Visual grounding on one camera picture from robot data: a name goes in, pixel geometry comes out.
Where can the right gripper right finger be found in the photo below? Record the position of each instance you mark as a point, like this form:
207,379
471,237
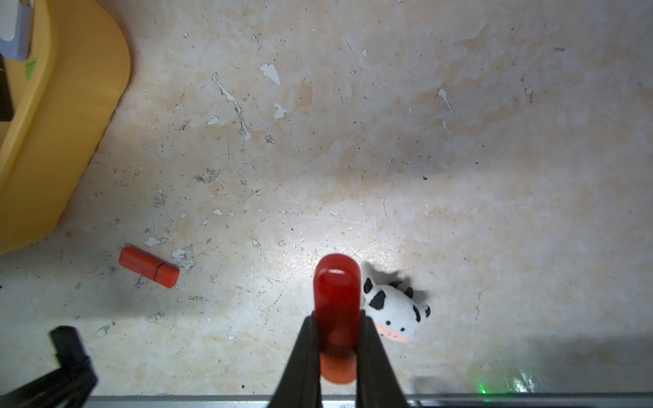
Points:
376,383

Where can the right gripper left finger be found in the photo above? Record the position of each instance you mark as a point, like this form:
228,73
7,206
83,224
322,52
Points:
300,385

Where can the red translucent usb drive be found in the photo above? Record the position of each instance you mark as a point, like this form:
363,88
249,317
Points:
337,288

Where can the yellow plastic storage box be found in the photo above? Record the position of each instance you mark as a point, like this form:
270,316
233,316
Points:
59,115

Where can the green usb drive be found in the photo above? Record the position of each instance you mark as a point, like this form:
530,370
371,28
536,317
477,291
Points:
30,67

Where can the red capped usb drive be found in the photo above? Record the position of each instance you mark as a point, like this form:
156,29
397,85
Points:
149,267

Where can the black white cow toy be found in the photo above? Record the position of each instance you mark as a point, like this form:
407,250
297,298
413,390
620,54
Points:
393,309

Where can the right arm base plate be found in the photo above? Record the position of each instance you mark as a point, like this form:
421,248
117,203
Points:
68,386

